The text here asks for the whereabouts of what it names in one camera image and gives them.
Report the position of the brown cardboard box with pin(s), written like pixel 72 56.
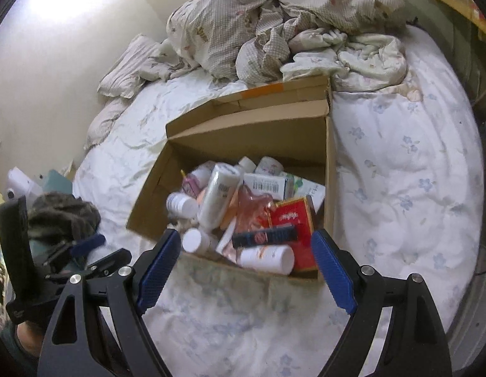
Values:
pixel 266 133

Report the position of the red carton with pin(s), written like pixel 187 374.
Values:
pixel 296 218

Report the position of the checked beige duvet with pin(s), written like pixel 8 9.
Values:
pixel 227 19

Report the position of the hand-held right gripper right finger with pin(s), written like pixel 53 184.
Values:
pixel 333 271

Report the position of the person's left hand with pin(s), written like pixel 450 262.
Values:
pixel 27 337

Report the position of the green and white medicine box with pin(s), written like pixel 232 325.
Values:
pixel 266 184

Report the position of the wooden shelf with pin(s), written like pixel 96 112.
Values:
pixel 462 4

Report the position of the white jar with floral label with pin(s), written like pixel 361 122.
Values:
pixel 269 165

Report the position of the white bottle with orange label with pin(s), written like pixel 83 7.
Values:
pixel 266 259

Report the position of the dark camouflage cloth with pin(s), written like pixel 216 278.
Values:
pixel 62 212

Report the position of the white plastic bottle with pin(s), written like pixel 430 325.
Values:
pixel 195 241
pixel 246 163

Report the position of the striped frilled pillow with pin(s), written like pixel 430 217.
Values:
pixel 125 70
pixel 103 121

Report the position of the white bottle with blue label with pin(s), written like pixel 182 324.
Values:
pixel 182 204

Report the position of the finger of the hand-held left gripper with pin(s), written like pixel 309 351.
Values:
pixel 87 242
pixel 109 259

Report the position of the clear zip bag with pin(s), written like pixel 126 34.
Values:
pixel 250 212

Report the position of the black tube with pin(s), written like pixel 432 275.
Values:
pixel 266 237

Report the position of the tall white bottle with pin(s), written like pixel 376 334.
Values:
pixel 219 196

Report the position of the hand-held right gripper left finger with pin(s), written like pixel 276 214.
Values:
pixel 158 267

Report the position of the pink packet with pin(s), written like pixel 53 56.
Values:
pixel 193 184

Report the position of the cream fabric flower bunch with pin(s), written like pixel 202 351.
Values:
pixel 186 224

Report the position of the teal object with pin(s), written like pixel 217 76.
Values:
pixel 56 182

